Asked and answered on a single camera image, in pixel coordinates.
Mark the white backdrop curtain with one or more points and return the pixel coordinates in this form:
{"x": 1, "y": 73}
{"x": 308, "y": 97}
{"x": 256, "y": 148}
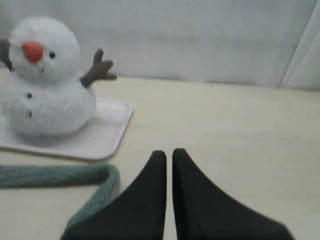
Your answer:
{"x": 274, "y": 43}

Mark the green knitted scarf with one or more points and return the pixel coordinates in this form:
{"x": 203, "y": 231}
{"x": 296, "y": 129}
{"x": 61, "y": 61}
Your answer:
{"x": 106, "y": 176}

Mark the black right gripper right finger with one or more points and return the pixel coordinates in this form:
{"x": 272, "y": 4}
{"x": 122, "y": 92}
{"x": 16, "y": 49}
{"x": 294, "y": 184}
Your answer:
{"x": 203, "y": 211}

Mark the white rectangular tray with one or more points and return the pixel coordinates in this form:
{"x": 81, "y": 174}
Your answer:
{"x": 97, "y": 140}

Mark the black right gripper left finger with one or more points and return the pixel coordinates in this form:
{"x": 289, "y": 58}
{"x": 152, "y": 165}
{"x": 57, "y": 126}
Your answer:
{"x": 138, "y": 213}

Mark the white fluffy snowman plush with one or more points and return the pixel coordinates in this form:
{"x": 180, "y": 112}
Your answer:
{"x": 45, "y": 92}

